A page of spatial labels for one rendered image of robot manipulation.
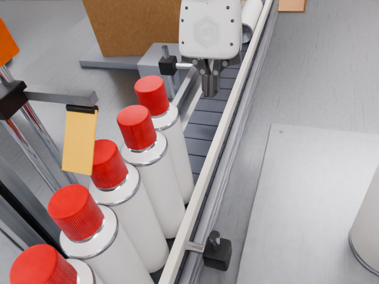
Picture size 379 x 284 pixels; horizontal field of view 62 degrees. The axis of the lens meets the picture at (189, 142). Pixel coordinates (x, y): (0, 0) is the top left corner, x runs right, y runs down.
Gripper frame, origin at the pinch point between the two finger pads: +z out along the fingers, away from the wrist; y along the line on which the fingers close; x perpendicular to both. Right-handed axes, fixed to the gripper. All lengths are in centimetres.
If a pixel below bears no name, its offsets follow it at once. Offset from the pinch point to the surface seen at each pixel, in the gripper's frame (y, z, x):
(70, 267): 1.7, 2.1, -41.0
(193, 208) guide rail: 4.1, 10.7, -21.5
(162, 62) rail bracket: -10.0, -3.2, 1.2
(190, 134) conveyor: -2.5, 8.3, -4.5
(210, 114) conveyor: -0.4, 6.2, 1.4
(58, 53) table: -59, 2, 28
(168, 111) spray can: 1.6, -3.1, -22.4
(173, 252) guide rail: 3.6, 12.9, -27.5
